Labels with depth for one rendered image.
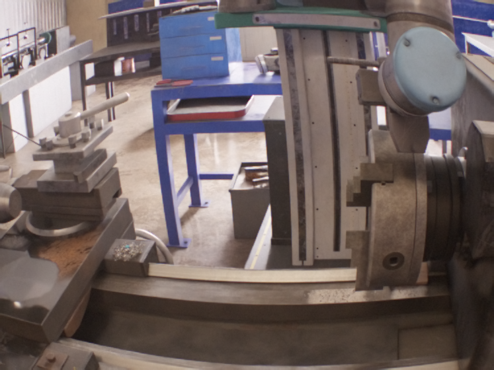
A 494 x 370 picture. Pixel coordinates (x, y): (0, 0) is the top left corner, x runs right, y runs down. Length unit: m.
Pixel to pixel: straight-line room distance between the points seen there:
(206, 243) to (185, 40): 1.10
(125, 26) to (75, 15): 3.60
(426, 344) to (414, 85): 0.74
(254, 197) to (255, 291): 1.83
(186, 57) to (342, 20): 1.39
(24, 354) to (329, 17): 1.30
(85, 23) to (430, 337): 8.11
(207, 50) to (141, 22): 2.51
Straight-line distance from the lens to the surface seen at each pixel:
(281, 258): 2.25
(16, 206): 1.11
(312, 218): 2.10
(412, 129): 0.70
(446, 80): 0.55
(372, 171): 0.76
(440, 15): 0.58
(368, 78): 0.73
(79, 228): 1.26
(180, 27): 2.85
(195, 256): 2.96
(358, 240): 0.88
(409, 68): 0.53
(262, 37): 7.59
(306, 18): 1.66
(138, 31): 5.31
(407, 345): 1.17
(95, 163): 1.23
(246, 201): 2.97
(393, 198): 0.76
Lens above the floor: 1.49
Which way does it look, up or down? 25 degrees down
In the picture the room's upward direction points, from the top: 5 degrees counter-clockwise
